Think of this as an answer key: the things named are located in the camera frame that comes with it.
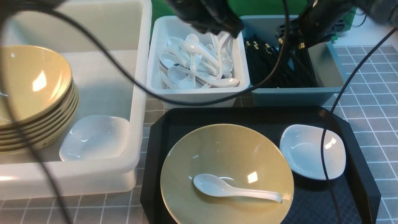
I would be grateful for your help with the tan noodle bowl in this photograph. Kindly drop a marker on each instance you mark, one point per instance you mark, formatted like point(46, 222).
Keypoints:
point(240, 156)

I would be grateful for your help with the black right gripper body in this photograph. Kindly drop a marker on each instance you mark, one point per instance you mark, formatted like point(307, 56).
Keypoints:
point(317, 23)

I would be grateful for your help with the white spoon bin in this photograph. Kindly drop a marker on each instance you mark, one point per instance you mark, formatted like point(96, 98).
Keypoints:
point(172, 26)

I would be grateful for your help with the white dish in tub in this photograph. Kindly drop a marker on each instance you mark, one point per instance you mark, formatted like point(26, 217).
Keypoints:
point(95, 137)

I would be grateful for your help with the top stacked tan bowl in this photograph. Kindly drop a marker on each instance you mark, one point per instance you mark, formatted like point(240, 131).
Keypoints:
point(36, 79)

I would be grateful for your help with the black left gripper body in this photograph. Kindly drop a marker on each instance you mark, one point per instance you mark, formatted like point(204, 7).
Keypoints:
point(208, 16)

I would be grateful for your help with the green cloth backdrop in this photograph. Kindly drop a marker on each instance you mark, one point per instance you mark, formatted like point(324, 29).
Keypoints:
point(240, 7)

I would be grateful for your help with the pile of white spoons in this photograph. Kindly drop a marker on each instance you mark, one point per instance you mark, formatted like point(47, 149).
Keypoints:
point(188, 64)

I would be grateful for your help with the blue-grey chopstick bin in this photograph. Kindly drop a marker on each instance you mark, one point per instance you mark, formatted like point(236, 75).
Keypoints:
point(329, 72)

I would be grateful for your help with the white square sauce dish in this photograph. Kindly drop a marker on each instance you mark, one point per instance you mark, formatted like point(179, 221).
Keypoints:
point(300, 144)

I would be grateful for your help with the stacked tan bowl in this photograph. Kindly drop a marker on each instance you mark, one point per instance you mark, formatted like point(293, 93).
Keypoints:
point(49, 124)
point(62, 105)
point(53, 134)
point(36, 79)
point(14, 140)

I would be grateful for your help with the bottom stacked tan bowl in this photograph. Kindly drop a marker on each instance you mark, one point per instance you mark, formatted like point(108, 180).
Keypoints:
point(53, 134)

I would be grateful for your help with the bundle of black chopsticks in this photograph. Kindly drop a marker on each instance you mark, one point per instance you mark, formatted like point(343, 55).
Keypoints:
point(296, 69)

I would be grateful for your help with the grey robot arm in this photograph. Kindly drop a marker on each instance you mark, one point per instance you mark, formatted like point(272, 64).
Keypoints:
point(380, 11)

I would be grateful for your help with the white soup spoon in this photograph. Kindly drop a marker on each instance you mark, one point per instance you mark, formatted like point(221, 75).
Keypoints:
point(215, 187)

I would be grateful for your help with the large translucent white tub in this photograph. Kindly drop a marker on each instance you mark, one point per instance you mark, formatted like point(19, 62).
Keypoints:
point(123, 26)

